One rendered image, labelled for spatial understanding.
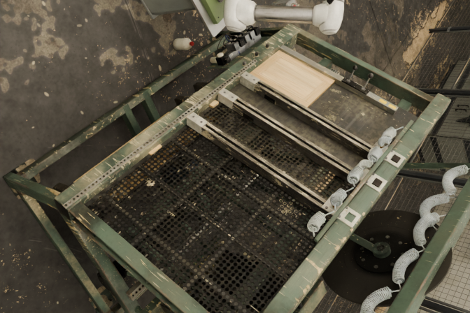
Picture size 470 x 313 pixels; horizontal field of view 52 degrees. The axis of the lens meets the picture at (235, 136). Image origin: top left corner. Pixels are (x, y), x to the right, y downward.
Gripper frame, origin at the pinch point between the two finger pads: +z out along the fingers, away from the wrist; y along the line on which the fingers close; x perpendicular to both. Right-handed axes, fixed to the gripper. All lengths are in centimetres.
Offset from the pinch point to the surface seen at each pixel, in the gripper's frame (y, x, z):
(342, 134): -8, -63, 52
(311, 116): -14, -42, 60
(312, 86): 10, -21, 73
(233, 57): -19, 29, 90
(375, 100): 36, -53, 59
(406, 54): 346, 24, 295
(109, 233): -156, -48, 60
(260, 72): -12, 8, 83
